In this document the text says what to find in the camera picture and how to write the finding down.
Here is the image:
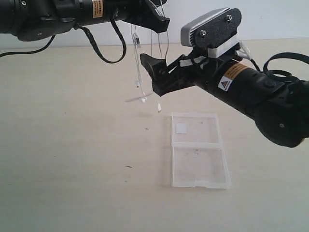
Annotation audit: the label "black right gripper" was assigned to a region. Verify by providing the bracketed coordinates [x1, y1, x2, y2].
[140, 52, 241, 96]

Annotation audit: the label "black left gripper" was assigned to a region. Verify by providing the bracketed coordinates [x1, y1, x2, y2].
[104, 0, 170, 33]

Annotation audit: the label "white wired earphones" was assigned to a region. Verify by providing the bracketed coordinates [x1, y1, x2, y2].
[124, 0, 169, 114]

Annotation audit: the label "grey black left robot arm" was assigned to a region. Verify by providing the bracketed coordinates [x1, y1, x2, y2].
[0, 0, 170, 42]

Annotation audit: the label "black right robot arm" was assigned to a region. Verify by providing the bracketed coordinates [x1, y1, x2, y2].
[140, 52, 309, 148]

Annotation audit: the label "clear plastic hinged case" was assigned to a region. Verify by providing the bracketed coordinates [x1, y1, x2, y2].
[171, 112, 231, 189]

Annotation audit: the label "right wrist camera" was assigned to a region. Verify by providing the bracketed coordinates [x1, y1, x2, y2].
[180, 7, 242, 58]

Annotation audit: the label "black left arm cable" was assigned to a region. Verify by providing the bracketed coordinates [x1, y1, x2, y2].
[0, 14, 127, 64]

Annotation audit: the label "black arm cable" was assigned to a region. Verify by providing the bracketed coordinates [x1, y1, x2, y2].
[251, 51, 309, 80]
[0, 14, 127, 64]

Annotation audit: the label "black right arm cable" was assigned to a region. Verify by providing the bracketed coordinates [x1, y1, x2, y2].
[251, 51, 309, 80]

